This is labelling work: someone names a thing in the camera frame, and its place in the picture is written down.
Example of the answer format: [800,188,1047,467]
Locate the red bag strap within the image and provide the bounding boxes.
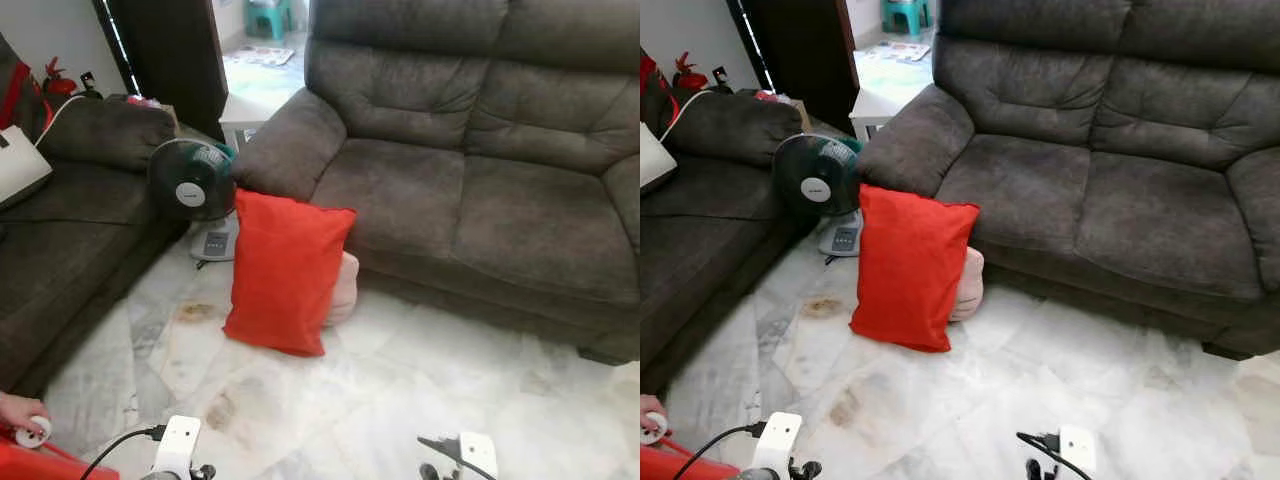
[0,62,29,131]
[640,50,683,131]

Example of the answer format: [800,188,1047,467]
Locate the teal plastic stool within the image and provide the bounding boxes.
[245,0,294,41]
[882,0,933,39]

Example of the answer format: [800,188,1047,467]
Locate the red fire extinguisher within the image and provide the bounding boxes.
[43,57,79,101]
[673,52,709,93]

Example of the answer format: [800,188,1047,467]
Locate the patterned floor mat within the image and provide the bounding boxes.
[225,45,296,68]
[868,40,931,63]

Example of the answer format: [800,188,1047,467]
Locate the brown two-seat sofa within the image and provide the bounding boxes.
[858,0,1280,361]
[232,0,641,366]

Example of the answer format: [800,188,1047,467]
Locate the dark green standing fan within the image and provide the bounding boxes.
[772,133,864,258]
[148,138,241,263]

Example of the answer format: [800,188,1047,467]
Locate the white side table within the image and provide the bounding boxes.
[849,85,906,141]
[218,90,276,151]

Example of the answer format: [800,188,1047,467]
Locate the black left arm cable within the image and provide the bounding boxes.
[80,425,166,480]
[672,422,766,480]

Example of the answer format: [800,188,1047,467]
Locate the brown long sofa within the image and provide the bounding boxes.
[640,75,816,396]
[0,35,191,396]

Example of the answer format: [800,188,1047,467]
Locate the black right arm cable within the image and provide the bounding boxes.
[1017,431,1096,480]
[417,435,491,480]

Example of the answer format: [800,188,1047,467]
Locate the person's hand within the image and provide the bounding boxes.
[640,395,669,439]
[0,392,51,441]

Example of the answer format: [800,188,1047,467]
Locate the white cable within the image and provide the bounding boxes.
[660,90,713,141]
[35,95,86,151]

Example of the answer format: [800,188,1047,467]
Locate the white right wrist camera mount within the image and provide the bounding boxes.
[459,431,499,479]
[1058,425,1098,473]

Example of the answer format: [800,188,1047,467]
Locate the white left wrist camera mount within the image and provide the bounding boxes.
[752,411,804,477]
[152,415,202,479]

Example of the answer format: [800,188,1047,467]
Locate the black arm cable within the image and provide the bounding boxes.
[672,422,766,480]
[80,425,166,480]
[417,435,491,480]
[1017,431,1096,480]

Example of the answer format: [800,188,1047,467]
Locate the red pillow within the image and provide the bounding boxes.
[849,183,981,353]
[222,188,358,358]

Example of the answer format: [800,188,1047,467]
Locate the white handbag black handles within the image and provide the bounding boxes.
[640,122,678,194]
[0,125,53,211]

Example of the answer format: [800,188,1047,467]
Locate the pink pillow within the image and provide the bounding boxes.
[950,247,986,323]
[322,252,360,327]

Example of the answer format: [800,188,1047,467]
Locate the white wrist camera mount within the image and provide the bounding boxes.
[152,415,202,479]
[459,431,499,479]
[752,411,804,477]
[1058,425,1098,473]

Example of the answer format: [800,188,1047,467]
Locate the dark brown wooden door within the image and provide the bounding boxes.
[728,0,861,131]
[95,0,229,141]

